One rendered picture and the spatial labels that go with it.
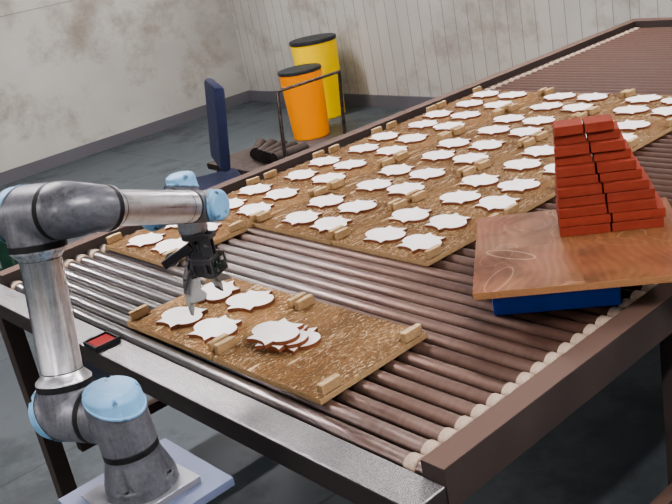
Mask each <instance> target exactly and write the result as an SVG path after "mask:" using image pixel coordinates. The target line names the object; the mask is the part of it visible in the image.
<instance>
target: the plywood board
mask: <svg viewBox="0 0 672 504"><path fill-rule="evenodd" d="M661 200H662V202H663V204H664V206H665V208H666V216H665V217H663V218H664V227H655V228H645V229H636V230H626V231H616V232H613V231H612V228H611V225H610V228H611V232H607V233H598V234H588V235H578V236H569V237H560V231H559V224H558V217H557V212H556V209H554V210H545V211H536V212H527V213H518V214H509V215H500V216H491V217H482V218H478V221H477V235H476V250H475V264H474V279H473V293H472V294H473V300H485V299H496V298H507V297H518V296H528V295H539V294H550V293H561V292H572V291H583V290H594V289H605V288H615V287H626V286H637V285H648V284H659V283H670V282H672V208H671V206H670V204H669V202H668V200H667V198H666V197H661Z"/></svg>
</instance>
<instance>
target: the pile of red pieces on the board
mask: <svg viewBox="0 0 672 504"><path fill-rule="evenodd" d="M552 123H553V138H554V140H553V142H554V157H555V159H554V161H555V167H554V168H555V177H554V178H555V193H556V212H557V217H558V224H559V231H560V237H569V236H578V235H588V234H598V233H607V232H611V228H612V231H613V232H616V231H626V230H636V229H645V228H655V227H664V218H663V217H665V216H666V208H665V206H664V204H663V202H662V200H661V198H660V196H659V194H658V192H655V188H654V186H653V184H652V182H651V180H650V178H649V177H648V175H647V174H646V173H645V171H644V169H643V167H642V166H640V164H639V162H638V160H637V158H636V157H635V156H634V154H633V152H632V150H631V148H630V146H629V144H628V142H627V140H626V139H624V137H623V135H622V132H620V128H619V126H618V124H617V122H616V121H613V118H612V116H611V114H604V115H596V116H589V117H582V121H581V119H580V118H573V119H566V120H559V121H553V122H552ZM582 123H583V124H582ZM586 136H587V137H586ZM587 139H588V141H587ZM588 143H589V144H588ZM592 156H593V157H592ZM593 159H594V161H593ZM610 225H611V228H610Z"/></svg>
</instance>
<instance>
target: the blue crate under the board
mask: <svg viewBox="0 0 672 504"><path fill-rule="evenodd" d="M492 304H493V312H494V315H496V316H498V315H509V314H521V313H532V312H543V311H555V310H566V309H578V308H589V307H600V306H612V305H620V304H621V289H620V287H615V288H605V289H594V290H583V291H572V292H561V293H550V294H539V295H528V296H518V297H507V298H496V299H492Z"/></svg>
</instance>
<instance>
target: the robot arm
mask: <svg viewBox="0 0 672 504"><path fill-rule="evenodd" d="M166 187H167V188H166V189H165V190H119V189H118V188H116V187H115V186H113V185H108V184H93V183H83V182H74V181H54V182H46V183H36V184H20V185H17V186H14V187H9V188H7V189H5V190H3V191H2V192H0V241H2V242H4V243H6V244H7V248H8V253H9V256H10V257H12V258H13V259H15V260H16V261H17V262H18V263H19V268H20V273H21V278H22V283H23V288H24V293H25V298H26V303H27V308H28V313H29V318H30V323H31V328H32V334H33V339H34V344H35V349H36V354H37V359H38V364H39V369H40V374H41V375H40V377H39V379H38V380H37V381H36V383H35V389H36V391H35V392H34V393H33V394H32V396H31V400H32V401H31V402H30V403H29V406H28V415H29V420H30V422H31V425H32V427H33V428H34V430H35V431H36V432H37V433H38V434H39V435H40V436H42V437H44V438H46V439H50V440H54V441H57V442H78V443H89V444H97V445H98V446H99V449H100V452H101V455H102V457H103V460H104V464H105V467H104V489H105V493H106V496H107V499H108V501H109V502H110V503H111V504H144V503H147V502H149V501H152V500H154V499H156V498H158V497H160V496H161V495H163V494H164V493H166V492H167V491H168V490H169V489H170V488H171V487H172V486H173V485H174V484H175V483H176V481H177V479H178V476H179V472H178V469H177V466H176V463H175V461H174V460H173V458H172V457H171V456H170V455H169V453H168V452H167V451H166V450H165V448H164V447H163V446H162V445H161V443H160V442H159V439H158V436H157V433H156V430H155V427H154V424H153V420H152V417H151V414H150V411H149V408H148V405H147V399H146V396H145V394H144V393H143V391H142V389H141V386H140V384H139V383H138V382H137V381H136V380H135V379H133V378H131V377H128V376H120V375H117V376H110V377H109V378H106V377H104V378H101V379H98V380H96V381H94V380H93V375H92V372H91V371H90V370H88V369H87V368H85V367H84V366H83V363H82V358H81V352H80V347H79V342H78V337H77V331H76V326H75V321H74V316H73V310H72V305H71V300H70V294H69V289H68V284H67V279H66V273H65V268H64V263H63V258H62V254H63V252H64V250H65V249H66V248H67V246H68V242H67V239H71V238H76V237H81V236H85V235H90V234H95V233H101V232H112V231H114V230H116V229H118V228H119V227H120V226H138V225H142V227H144V228H145V229H146V230H148V231H158V230H159V229H163V228H164V227H165V226H167V225H177V228H178V232H179V234H180V236H181V240H182V241H183V242H188V243H187V244H185V245H184V246H182V247H181V248H180V249H178V250H177V251H175V252H174V253H169V254H167V255H166V257H165V259H164V260H163V261H162V262H161V264H162V265H163V267H164V268H165V269H169V268H170V267H175V266H177V265H178V263H179V261H180V260H181V259H183V258H184V257H186V259H185V267H184V274H183V289H184V294H185V299H186V303H187V306H188V309H189V312H190V315H192V316H194V310H195V307H194V304H195V303H198V302H201V301H204V300H205V299H206V297H207V293H206V292H205V291H204V290H202V289H201V281H200V279H198V278H207V279H210V281H211V282H212V283H213V284H214V287H215V288H217V289H219V290H221V291H223V290H224V289H223V284H222V281H224V280H228V279H230V278H231V276H230V275H229V274H227V273H223V271H224V270H226V269H227V268H228V264H227V260H226V256H225V252H224V249H218V248H215V244H214V240H213V237H214V236H216V232H215V230H208V223H207V222H212V223H214V222H217V221H223V220H224V219H226V217H227V216H228V214H229V210H230V204H229V203H230V202H229V198H228V196H227V194H226V193H225V192H224V191H223V190H220V189H209V190H199V185H198V183H197V179H196V176H195V174H194V173H193V172H192V171H180V172H176V173H173V174H170V175H169V176H167V178H166ZM194 278H196V279H194Z"/></svg>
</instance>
